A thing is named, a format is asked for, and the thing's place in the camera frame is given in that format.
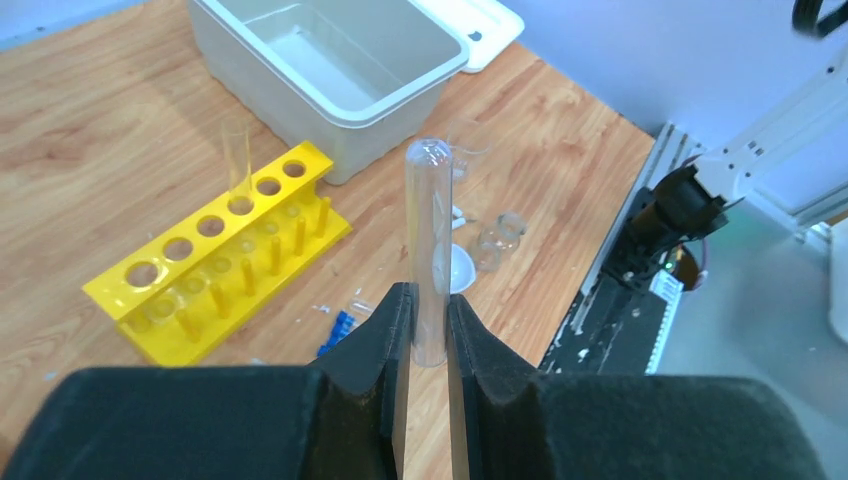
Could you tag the white porcelain evaporating dish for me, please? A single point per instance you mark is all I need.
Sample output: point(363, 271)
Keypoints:
point(455, 275)

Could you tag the translucent grey plastic bin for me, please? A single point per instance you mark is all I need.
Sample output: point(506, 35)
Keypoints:
point(354, 78)

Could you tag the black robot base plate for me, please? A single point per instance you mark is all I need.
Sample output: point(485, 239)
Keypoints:
point(620, 326)

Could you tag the white clay triangle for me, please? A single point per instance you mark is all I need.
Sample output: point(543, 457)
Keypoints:
point(459, 218)

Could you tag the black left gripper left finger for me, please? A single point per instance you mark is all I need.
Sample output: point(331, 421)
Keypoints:
point(342, 416)

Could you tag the yellow test tube rack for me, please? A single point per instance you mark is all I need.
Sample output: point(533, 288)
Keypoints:
point(182, 294)

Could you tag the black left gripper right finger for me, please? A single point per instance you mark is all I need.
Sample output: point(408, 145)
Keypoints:
point(510, 420)

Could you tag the clear glass test tube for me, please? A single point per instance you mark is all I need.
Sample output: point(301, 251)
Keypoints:
point(237, 153)

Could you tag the blue capped tube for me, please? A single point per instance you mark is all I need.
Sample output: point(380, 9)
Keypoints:
point(331, 342)
point(344, 324)

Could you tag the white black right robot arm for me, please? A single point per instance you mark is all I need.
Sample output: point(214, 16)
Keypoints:
point(691, 202)

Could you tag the small glass flask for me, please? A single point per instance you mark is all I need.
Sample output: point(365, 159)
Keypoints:
point(497, 240)

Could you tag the small clear glass beaker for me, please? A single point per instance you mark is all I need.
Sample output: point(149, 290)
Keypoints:
point(470, 141)

